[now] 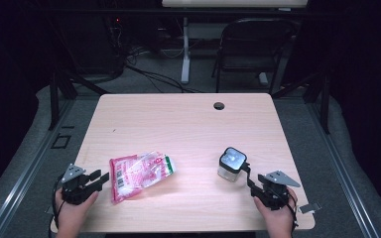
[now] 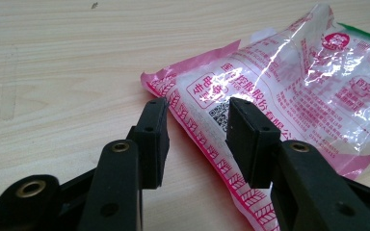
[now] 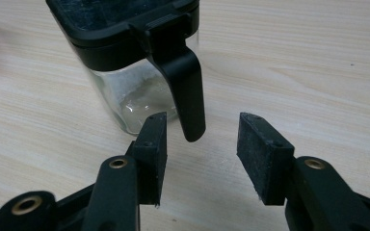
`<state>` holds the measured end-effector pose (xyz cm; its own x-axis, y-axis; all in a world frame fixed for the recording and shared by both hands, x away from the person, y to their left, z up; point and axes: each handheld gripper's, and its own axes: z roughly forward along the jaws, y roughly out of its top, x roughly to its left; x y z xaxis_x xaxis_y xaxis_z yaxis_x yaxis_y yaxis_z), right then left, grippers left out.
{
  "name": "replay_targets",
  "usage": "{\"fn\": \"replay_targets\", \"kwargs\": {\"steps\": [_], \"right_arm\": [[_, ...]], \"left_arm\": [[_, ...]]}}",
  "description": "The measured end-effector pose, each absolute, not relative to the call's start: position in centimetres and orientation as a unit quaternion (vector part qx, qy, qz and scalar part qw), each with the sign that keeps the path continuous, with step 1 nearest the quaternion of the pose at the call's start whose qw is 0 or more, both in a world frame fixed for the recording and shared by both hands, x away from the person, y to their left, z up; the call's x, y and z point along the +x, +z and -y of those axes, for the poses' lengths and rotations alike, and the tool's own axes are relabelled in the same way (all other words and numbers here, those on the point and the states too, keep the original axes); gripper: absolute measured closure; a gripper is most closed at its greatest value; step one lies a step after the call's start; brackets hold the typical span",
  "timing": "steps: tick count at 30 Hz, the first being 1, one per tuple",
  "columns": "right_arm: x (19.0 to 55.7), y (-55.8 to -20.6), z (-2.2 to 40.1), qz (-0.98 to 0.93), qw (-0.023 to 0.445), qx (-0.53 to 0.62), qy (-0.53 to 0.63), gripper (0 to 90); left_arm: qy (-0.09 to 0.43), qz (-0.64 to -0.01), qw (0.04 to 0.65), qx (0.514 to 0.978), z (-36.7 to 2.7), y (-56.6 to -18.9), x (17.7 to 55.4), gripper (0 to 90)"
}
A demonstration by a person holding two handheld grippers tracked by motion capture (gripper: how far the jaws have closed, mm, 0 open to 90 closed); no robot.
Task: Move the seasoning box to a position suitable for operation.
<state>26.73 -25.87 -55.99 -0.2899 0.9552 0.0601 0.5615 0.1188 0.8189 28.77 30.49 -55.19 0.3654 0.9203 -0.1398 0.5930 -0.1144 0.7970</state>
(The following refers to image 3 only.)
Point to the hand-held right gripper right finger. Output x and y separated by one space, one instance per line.
263 160

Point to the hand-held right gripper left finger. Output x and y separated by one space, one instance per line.
147 166

